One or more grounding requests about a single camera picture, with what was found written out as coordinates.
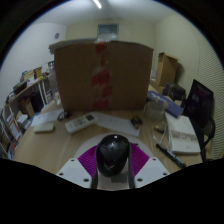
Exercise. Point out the black screen monitor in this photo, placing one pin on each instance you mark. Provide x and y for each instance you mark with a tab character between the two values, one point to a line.
199	101

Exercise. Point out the black bag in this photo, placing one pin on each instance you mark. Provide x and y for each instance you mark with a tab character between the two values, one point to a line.
175	93

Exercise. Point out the ceiling light tube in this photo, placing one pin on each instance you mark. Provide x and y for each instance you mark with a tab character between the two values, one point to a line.
97	4

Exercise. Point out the black computer mouse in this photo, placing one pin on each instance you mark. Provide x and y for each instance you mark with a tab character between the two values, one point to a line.
112	155

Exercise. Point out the small cardboard box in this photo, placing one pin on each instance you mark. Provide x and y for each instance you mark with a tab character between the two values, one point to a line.
37	72

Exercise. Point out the blank white paper sheet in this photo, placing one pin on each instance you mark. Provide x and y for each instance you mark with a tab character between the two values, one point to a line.
115	124

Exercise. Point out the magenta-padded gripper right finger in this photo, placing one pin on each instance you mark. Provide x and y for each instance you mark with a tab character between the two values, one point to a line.
151	170

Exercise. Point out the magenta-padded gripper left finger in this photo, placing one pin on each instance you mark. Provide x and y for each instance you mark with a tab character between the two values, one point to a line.
73	171

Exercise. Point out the large brown cardboard box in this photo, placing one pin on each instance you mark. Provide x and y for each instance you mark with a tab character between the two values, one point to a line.
76	76

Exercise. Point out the tall open cardboard box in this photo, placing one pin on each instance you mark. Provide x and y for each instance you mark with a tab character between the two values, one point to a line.
166	70

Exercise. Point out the clear plastic tub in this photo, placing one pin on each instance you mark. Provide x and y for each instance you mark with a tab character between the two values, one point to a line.
154	110

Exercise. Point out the small black clip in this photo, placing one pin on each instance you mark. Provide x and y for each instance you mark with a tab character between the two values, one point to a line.
136	122

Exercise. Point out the shelf unit with books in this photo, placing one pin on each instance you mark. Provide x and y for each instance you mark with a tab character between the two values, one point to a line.
10	133

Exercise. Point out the round wall vent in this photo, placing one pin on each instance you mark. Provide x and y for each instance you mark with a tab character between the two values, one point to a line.
56	35

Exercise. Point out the white remote with display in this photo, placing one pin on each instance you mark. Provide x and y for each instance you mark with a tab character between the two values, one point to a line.
80	122

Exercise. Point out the black marker pen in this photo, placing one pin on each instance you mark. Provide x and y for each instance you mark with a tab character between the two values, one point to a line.
171	156

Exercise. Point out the blue book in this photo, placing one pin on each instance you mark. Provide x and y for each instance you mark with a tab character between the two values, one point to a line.
173	106

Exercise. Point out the wooden side desk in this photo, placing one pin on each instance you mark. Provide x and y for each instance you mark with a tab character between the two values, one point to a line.
30	87

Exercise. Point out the white notebook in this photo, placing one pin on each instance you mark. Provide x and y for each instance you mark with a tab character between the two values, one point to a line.
181	135

